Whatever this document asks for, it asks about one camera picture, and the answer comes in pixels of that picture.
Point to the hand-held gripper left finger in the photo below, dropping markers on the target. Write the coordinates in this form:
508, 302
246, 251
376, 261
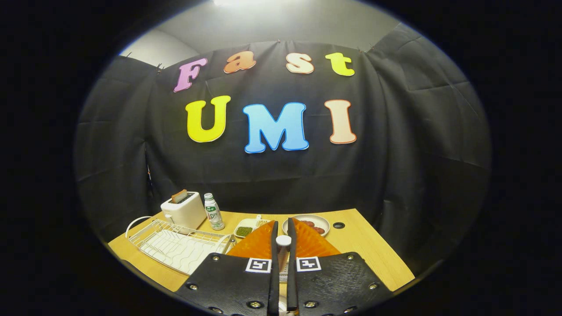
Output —
275, 272

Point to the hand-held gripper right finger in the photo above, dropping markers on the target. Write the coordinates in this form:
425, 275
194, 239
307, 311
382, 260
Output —
291, 281

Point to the white divided condiment dish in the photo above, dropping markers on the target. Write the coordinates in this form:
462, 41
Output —
244, 231

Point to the white plate with meat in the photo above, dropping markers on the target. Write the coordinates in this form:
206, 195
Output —
318, 218

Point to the white bottle with green label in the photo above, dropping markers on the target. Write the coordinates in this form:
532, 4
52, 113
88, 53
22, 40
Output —
214, 215

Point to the white toaster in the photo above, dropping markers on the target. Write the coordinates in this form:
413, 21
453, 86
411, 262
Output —
186, 213

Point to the brown bread slice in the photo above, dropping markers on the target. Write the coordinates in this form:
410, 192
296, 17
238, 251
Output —
179, 196

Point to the black backdrop cloth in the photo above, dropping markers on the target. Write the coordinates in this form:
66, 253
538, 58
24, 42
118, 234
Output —
395, 153

